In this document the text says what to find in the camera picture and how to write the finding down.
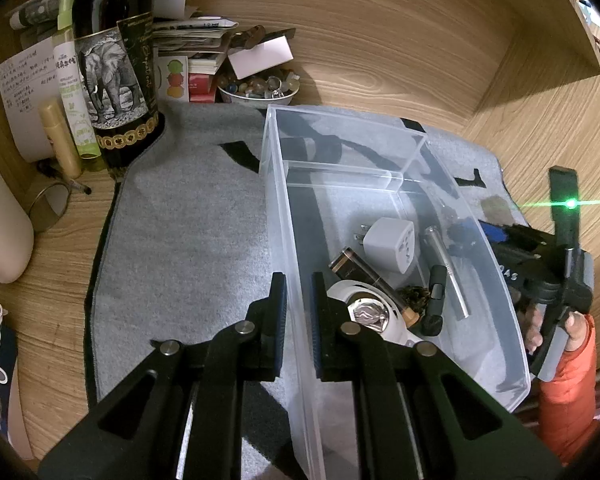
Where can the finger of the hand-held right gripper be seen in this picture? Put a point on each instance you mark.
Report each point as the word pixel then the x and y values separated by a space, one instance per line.
pixel 495 232
pixel 436 305

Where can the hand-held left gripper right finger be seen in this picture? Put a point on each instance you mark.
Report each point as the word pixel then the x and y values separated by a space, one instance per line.
pixel 317 330

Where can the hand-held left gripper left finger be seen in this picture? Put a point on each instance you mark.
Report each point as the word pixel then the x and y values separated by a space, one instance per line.
pixel 280 320

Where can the clear glass tube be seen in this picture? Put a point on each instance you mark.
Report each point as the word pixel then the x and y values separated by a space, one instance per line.
pixel 450 275

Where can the white plug adapter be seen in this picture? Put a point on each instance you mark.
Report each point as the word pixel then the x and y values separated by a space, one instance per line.
pixel 390 245

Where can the clear plastic storage box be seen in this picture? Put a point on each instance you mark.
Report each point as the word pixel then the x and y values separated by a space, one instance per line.
pixel 300 240

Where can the person's right forearm orange sleeve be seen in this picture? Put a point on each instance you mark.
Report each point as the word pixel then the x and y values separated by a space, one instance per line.
pixel 570 410

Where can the person's right hand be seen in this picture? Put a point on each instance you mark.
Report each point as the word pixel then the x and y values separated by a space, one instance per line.
pixel 577 330

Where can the grey mat with black pattern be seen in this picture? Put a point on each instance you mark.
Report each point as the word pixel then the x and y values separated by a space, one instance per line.
pixel 180 235

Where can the wooden shelf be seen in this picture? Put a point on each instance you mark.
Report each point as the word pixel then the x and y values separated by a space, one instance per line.
pixel 587 45

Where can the white bowl of stones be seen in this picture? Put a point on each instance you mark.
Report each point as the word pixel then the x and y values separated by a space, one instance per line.
pixel 260 91

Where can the red box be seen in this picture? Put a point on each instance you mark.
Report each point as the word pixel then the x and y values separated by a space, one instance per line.
pixel 202 85

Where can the white card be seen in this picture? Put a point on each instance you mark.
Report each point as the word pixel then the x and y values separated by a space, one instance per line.
pixel 260 57

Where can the fruit sticker card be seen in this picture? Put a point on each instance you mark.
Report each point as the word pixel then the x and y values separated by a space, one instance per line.
pixel 175 77

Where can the small round mirror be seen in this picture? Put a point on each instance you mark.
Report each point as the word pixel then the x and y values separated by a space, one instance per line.
pixel 32 210

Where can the yellow lip balm tube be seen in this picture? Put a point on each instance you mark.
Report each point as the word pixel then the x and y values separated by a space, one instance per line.
pixel 60 135

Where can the dark wine bottle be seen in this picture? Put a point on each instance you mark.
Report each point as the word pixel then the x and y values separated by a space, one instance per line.
pixel 110 85

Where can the green and white tube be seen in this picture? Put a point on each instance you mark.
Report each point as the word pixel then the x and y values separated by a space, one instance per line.
pixel 75 110

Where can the beige cylinder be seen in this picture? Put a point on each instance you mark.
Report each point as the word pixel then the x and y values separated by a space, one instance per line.
pixel 0 220

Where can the stack of papers and booklets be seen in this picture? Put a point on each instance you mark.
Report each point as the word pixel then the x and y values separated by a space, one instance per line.
pixel 190 30

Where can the handwritten note paper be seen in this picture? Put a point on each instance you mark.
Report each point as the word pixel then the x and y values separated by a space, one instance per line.
pixel 20 95

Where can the rolled paper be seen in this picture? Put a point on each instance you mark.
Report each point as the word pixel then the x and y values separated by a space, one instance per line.
pixel 30 14

